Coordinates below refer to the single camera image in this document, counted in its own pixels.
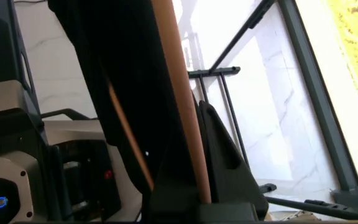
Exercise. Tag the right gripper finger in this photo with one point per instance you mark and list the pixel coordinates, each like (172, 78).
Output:
(228, 168)

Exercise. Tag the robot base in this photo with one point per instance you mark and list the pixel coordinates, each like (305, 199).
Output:
(11, 140)

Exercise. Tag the black garment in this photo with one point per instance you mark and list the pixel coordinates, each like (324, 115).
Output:
(126, 62)

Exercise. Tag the pink clothes hanger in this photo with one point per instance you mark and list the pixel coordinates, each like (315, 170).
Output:
(182, 93)

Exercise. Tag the window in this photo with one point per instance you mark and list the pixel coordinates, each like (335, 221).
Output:
(322, 93)

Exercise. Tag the black clothes rack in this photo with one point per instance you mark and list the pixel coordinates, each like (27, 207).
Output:
(228, 46)

